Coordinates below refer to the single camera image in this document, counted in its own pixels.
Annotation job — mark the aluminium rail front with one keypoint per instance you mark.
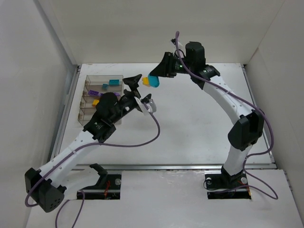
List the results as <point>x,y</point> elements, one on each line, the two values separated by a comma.
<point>270,166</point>

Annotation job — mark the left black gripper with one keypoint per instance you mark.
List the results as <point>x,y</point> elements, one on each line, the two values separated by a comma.
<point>133,93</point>

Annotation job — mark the small yellow lego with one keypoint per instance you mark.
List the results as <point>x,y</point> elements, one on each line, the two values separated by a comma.
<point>95,102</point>

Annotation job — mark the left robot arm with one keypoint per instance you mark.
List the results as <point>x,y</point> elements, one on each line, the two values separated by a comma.
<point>49,184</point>

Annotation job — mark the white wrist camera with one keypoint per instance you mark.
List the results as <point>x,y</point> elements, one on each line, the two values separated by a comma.
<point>146,109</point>
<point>176,43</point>

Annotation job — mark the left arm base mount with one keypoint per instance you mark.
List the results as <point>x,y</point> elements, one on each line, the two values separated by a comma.
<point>107,187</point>

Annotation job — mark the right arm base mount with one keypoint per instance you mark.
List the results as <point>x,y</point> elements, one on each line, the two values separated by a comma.
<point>219,187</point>

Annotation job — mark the yellow lego plate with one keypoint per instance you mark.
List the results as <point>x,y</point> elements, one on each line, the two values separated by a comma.
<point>145,81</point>

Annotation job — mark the purple lego plate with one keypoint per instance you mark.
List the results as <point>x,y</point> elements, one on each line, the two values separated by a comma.
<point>93,93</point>

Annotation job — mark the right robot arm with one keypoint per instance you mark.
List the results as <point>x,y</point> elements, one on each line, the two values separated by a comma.
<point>247,122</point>

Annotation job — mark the clear bin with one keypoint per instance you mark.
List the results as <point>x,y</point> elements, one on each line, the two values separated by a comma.
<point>86,101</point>
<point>85,115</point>
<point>92,80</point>
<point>98,88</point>

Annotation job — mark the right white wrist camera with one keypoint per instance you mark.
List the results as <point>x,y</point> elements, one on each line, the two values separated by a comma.
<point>176,43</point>

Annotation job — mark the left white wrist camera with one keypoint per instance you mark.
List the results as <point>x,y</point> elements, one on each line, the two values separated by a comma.
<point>146,109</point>

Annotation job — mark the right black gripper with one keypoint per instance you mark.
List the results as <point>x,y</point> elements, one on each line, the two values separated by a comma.
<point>169,64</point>

